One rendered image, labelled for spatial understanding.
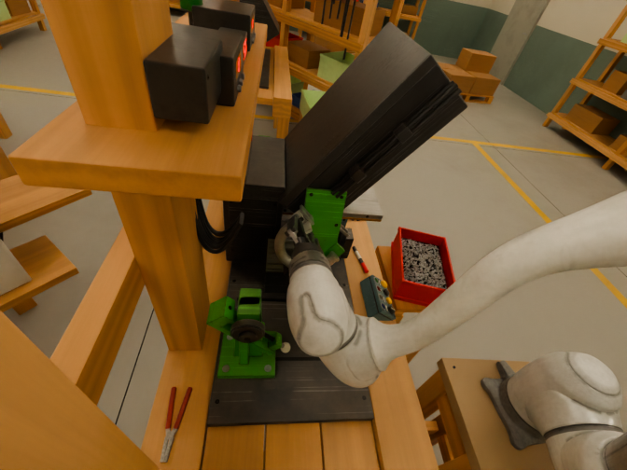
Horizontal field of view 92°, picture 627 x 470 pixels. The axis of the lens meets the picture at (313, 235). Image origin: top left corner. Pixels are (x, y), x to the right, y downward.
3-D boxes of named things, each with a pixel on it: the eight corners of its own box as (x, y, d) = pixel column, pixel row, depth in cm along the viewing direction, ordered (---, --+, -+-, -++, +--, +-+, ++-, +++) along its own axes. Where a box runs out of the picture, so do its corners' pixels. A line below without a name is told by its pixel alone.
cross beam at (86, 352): (217, 101, 136) (215, 79, 130) (79, 450, 44) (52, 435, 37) (205, 99, 135) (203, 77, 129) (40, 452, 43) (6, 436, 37)
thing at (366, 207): (370, 194, 117) (373, 187, 115) (381, 222, 106) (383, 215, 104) (269, 186, 111) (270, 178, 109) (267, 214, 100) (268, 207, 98)
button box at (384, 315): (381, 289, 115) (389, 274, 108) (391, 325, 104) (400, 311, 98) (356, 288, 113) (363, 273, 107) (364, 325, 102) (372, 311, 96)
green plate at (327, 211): (330, 242, 102) (341, 182, 93) (334, 255, 95) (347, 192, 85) (296, 239, 101) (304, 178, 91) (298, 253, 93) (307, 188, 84)
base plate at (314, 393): (327, 182, 159) (328, 178, 157) (371, 421, 80) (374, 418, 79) (245, 173, 152) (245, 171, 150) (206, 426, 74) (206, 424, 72)
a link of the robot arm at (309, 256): (316, 255, 58) (313, 239, 63) (279, 280, 60) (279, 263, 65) (342, 283, 62) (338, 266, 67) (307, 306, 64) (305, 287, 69)
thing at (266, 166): (278, 211, 133) (285, 138, 109) (277, 264, 111) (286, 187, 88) (235, 207, 130) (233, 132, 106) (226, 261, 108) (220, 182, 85)
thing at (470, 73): (467, 89, 669) (486, 50, 619) (490, 103, 615) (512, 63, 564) (420, 84, 637) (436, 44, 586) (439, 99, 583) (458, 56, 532)
